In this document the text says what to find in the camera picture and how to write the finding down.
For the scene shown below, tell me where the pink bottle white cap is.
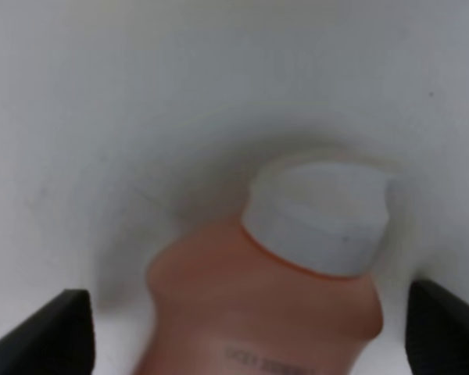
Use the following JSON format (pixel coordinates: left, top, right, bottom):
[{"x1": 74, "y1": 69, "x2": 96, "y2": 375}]
[{"x1": 137, "y1": 160, "x2": 394, "y2": 374}]

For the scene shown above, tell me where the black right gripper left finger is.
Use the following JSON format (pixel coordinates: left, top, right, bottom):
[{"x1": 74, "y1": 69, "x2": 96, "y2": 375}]
[{"x1": 0, "y1": 289, "x2": 96, "y2": 375}]

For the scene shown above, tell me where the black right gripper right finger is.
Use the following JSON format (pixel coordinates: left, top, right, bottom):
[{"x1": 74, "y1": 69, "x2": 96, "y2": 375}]
[{"x1": 405, "y1": 280, "x2": 469, "y2": 375}]

